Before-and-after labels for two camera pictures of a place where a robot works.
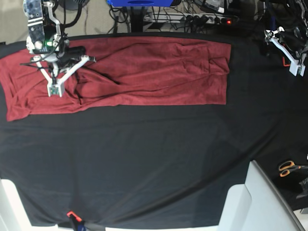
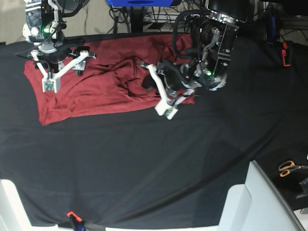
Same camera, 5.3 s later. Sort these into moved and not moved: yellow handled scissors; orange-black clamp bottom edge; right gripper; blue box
Moved: right gripper
Not moved: yellow handled scissors; blue box; orange-black clamp bottom edge
